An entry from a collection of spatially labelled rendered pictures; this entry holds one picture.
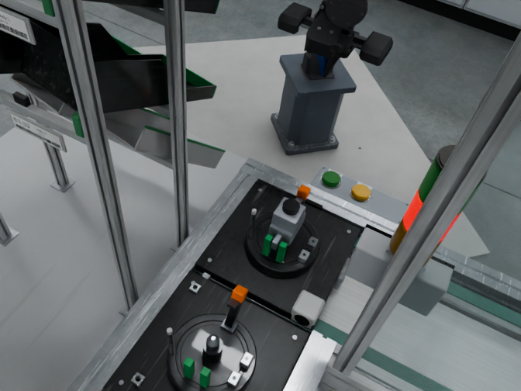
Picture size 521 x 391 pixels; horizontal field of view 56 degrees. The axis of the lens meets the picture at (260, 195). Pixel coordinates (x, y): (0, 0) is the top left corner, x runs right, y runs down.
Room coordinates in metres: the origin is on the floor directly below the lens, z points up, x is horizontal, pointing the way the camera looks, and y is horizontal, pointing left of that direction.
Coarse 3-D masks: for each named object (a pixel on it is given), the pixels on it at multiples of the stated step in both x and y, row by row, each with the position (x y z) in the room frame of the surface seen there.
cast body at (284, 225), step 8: (288, 200) 0.54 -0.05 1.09; (280, 208) 0.53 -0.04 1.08; (288, 208) 0.53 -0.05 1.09; (296, 208) 0.53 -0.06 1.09; (304, 208) 0.54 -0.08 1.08; (280, 216) 0.51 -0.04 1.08; (288, 216) 0.51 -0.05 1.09; (296, 216) 0.52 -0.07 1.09; (304, 216) 0.55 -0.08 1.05; (272, 224) 0.52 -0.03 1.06; (280, 224) 0.51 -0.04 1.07; (288, 224) 0.51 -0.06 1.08; (296, 224) 0.51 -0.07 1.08; (272, 232) 0.51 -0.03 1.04; (280, 232) 0.50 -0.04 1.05; (288, 232) 0.50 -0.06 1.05; (296, 232) 0.52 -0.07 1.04; (280, 240) 0.50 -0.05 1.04; (288, 240) 0.50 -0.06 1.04; (272, 248) 0.49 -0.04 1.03
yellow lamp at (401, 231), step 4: (400, 224) 0.36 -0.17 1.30; (400, 228) 0.35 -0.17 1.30; (404, 228) 0.35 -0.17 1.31; (396, 232) 0.36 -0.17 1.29; (400, 232) 0.35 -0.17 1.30; (404, 232) 0.35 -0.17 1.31; (396, 236) 0.35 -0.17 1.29; (400, 236) 0.35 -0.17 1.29; (404, 236) 0.34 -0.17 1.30; (392, 240) 0.36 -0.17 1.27; (396, 240) 0.35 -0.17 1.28; (400, 240) 0.34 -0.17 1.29; (392, 244) 0.35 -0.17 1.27; (396, 244) 0.35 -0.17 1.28; (392, 248) 0.35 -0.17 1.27; (396, 248) 0.34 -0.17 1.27; (392, 252) 0.35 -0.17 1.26
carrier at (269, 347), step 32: (160, 320) 0.35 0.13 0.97; (192, 320) 0.35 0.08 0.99; (224, 320) 0.35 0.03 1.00; (256, 320) 0.37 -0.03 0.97; (160, 352) 0.29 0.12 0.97; (192, 352) 0.29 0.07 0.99; (224, 352) 0.30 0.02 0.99; (256, 352) 0.31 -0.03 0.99; (288, 352) 0.33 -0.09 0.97; (128, 384) 0.24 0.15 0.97; (160, 384) 0.25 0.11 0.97; (192, 384) 0.25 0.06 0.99; (224, 384) 0.25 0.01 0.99; (256, 384) 0.27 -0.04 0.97
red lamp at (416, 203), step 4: (416, 192) 0.36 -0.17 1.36; (416, 196) 0.36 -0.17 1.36; (412, 200) 0.36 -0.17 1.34; (416, 200) 0.35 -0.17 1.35; (420, 200) 0.35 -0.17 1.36; (412, 204) 0.35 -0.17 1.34; (416, 204) 0.35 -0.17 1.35; (420, 204) 0.34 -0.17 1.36; (408, 208) 0.36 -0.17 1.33; (412, 208) 0.35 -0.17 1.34; (416, 208) 0.35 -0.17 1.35; (408, 212) 0.36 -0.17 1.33; (412, 212) 0.35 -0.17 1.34; (416, 212) 0.34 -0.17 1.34; (404, 216) 0.36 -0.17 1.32; (408, 216) 0.35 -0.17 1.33; (412, 216) 0.35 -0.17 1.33; (404, 220) 0.35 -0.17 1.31; (408, 220) 0.35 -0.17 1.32; (412, 220) 0.34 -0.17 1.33; (404, 224) 0.35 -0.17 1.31; (408, 224) 0.35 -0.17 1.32; (408, 228) 0.34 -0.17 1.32
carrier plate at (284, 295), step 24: (264, 192) 0.66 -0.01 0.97; (240, 216) 0.59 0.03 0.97; (312, 216) 0.61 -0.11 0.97; (216, 240) 0.52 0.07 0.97; (240, 240) 0.53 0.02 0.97; (336, 240) 0.56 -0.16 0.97; (216, 264) 0.47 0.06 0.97; (240, 264) 0.48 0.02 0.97; (336, 264) 0.51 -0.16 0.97; (264, 288) 0.44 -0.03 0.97; (288, 288) 0.44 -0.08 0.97; (312, 288) 0.45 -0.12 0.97; (288, 312) 0.40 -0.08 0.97
